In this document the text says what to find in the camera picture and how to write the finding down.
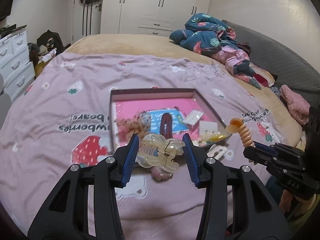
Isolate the pink sheet with blue label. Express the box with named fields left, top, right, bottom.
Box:
left=112, top=97, right=224, bottom=147

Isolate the dark shallow tray box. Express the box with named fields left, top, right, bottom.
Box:
left=110, top=88, right=231, bottom=150

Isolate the white pink claw clip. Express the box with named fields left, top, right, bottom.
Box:
left=207, top=144, right=228, bottom=160

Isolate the blue floral duvet pile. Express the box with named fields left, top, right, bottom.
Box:
left=169, top=13, right=238, bottom=56

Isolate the dark red hair clip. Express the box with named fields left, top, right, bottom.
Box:
left=160, top=113, right=172, bottom=139

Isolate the orange spiral hair tie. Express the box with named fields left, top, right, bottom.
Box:
left=224, top=117, right=256, bottom=149

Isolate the cream translucent claw clip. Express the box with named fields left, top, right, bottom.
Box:
left=136, top=134, right=185, bottom=174

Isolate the grey quilted headboard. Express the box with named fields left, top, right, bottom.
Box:
left=223, top=20, right=320, bottom=107

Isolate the white wardrobe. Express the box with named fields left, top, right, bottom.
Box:
left=100, top=0, right=210, bottom=36

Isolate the pink fuzzy keychain pouch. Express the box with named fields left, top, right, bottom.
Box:
left=150, top=166, right=172, bottom=181

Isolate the white drawer cabinet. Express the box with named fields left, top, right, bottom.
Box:
left=1, top=25, right=35, bottom=101

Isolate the yellow item in clear bag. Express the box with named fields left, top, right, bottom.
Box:
left=199, top=132, right=229, bottom=146

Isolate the right hand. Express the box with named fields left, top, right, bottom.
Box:
left=279, top=190, right=317, bottom=216

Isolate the green sleeve right forearm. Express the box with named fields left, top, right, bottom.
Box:
left=286, top=194, right=319, bottom=239

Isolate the pink fluffy garment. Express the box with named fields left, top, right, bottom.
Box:
left=280, top=85, right=310, bottom=126

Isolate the pink strawberry blanket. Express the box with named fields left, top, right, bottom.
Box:
left=0, top=52, right=303, bottom=240

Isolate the white earring card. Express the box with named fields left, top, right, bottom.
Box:
left=199, top=121, right=219, bottom=139

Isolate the pink pyjama garment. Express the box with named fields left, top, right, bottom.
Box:
left=212, top=46, right=275, bottom=90

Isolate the small white packet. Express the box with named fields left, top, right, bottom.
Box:
left=183, top=109, right=204, bottom=126

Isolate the spotted beige bow scrunchie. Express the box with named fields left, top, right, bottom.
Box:
left=116, top=112, right=151, bottom=141

